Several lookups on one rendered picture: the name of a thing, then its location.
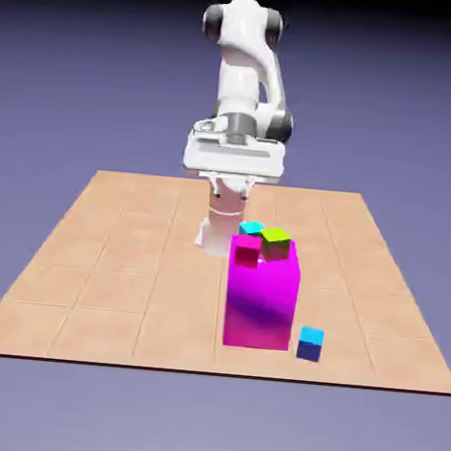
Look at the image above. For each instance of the small red cube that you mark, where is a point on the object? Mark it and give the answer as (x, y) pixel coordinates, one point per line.
(247, 252)

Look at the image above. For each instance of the small cyan cube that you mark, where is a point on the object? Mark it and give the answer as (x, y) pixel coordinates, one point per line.
(250, 227)

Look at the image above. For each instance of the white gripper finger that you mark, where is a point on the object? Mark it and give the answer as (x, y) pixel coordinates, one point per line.
(216, 186)
(246, 188)

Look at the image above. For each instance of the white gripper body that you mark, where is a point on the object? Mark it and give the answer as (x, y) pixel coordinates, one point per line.
(233, 160)

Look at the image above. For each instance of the small green cube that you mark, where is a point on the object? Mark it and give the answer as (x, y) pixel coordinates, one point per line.
(276, 243)

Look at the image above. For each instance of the small blue cube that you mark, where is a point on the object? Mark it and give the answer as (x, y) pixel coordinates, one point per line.
(310, 344)

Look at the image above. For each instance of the large magenta box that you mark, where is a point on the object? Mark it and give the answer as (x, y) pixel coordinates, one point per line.
(261, 302)

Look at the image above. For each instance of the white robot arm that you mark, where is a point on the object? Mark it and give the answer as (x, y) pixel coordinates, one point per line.
(240, 61)

